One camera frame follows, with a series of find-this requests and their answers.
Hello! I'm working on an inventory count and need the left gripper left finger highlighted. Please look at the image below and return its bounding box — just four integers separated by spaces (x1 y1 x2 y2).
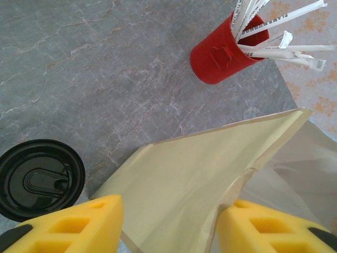
0 194 124 253

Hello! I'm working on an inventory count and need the paper takeout bag with handles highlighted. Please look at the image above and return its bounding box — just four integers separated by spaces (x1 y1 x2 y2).
88 108 337 253

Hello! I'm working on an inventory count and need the red straw holder cup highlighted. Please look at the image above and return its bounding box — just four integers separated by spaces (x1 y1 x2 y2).
190 12 270 85

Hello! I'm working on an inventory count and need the stack of black cup lids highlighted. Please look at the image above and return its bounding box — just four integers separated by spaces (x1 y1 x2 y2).
0 139 86 222

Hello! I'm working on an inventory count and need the white wrapped paper straw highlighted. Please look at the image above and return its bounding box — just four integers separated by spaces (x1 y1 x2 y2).
243 0 272 34
232 0 247 43
264 30 294 50
238 0 329 37
243 50 327 71
238 0 260 40
236 44 337 57

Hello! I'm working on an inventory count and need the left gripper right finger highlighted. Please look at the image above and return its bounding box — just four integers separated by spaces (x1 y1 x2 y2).
213 199 337 253

